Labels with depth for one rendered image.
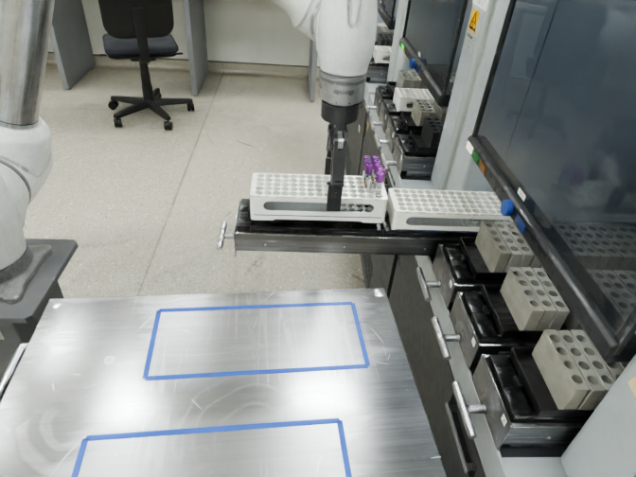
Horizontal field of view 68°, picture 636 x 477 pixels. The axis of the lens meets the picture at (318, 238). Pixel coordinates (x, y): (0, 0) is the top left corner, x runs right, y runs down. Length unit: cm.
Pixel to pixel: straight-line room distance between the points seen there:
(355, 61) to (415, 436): 62
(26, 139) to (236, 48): 352
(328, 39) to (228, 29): 369
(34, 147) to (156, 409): 69
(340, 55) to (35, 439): 74
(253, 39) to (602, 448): 419
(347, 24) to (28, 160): 74
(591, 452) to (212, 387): 54
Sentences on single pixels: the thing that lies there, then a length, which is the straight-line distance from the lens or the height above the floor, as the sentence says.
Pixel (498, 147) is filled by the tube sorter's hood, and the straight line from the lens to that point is 101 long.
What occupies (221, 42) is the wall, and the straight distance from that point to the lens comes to 459.
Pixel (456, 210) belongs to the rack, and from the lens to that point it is 110.
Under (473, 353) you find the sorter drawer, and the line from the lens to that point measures 90.
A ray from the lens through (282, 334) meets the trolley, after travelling 80.
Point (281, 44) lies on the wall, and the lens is 454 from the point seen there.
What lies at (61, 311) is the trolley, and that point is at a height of 82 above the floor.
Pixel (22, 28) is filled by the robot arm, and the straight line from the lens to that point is 111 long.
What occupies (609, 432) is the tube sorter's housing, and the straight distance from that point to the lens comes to 76.
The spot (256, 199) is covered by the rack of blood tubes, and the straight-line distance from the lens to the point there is 100.
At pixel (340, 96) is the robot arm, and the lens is 91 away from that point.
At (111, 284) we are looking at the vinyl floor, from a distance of 221.
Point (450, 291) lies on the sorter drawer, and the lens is 100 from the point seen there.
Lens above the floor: 142
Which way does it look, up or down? 37 degrees down
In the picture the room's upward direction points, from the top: 5 degrees clockwise
